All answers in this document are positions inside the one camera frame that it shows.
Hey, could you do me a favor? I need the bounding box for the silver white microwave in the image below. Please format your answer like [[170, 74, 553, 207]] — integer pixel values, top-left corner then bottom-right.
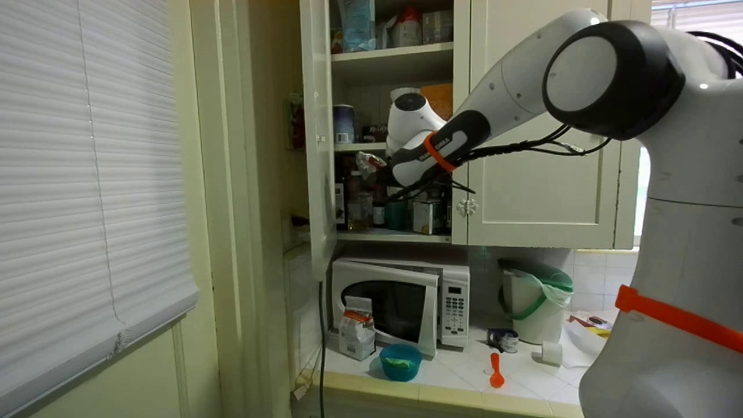
[[329, 255, 472, 360]]

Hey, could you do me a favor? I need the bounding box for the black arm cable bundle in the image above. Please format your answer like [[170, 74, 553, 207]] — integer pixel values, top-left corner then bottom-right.
[[450, 29, 743, 160]]

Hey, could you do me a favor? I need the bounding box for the white window blind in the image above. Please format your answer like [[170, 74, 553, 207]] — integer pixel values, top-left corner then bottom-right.
[[0, 0, 203, 416]]

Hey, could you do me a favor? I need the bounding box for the small white orange carton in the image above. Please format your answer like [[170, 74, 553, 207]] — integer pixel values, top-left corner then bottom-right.
[[337, 296, 379, 365]]

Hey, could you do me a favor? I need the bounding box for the wide orange arm strap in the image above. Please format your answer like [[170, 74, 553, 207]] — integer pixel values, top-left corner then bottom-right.
[[612, 283, 743, 355]]

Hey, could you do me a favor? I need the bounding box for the printed plastic package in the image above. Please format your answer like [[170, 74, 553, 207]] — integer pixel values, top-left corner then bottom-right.
[[565, 310, 612, 359]]

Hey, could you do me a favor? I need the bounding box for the dark green cable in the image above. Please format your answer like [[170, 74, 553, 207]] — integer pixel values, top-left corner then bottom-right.
[[315, 276, 331, 418]]

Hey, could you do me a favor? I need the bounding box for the metal can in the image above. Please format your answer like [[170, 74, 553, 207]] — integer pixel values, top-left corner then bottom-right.
[[412, 196, 446, 238]]

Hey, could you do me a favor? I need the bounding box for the orange plastic spoon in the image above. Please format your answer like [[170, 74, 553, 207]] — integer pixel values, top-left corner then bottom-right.
[[487, 352, 506, 390]]

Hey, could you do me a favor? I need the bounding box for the cream wall cabinet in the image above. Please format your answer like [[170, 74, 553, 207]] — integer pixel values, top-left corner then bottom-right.
[[327, 0, 460, 247]]

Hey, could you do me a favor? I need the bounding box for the blue plastic bowl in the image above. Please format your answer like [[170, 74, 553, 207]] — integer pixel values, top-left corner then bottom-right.
[[379, 343, 425, 383]]

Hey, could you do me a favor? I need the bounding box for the white bottle red cap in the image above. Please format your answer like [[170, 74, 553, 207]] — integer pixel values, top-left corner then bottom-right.
[[386, 5, 425, 49]]

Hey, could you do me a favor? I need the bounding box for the orange container white cap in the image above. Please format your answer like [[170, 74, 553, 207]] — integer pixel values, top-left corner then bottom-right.
[[417, 81, 456, 121]]

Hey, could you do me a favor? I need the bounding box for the open cream cabinet door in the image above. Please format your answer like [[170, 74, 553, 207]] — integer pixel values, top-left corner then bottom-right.
[[299, 0, 341, 283]]

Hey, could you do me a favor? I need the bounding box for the clear glass jar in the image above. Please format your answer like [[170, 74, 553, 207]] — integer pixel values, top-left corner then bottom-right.
[[420, 7, 456, 45]]

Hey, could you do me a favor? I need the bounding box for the closed cream cabinet door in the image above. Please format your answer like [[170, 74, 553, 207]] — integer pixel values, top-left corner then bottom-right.
[[450, 0, 624, 252]]

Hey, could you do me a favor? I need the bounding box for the blue foil bag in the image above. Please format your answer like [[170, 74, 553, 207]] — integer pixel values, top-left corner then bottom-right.
[[337, 0, 379, 55]]

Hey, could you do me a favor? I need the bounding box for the green white electric kettle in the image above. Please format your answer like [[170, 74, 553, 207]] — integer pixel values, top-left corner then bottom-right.
[[497, 260, 576, 346]]

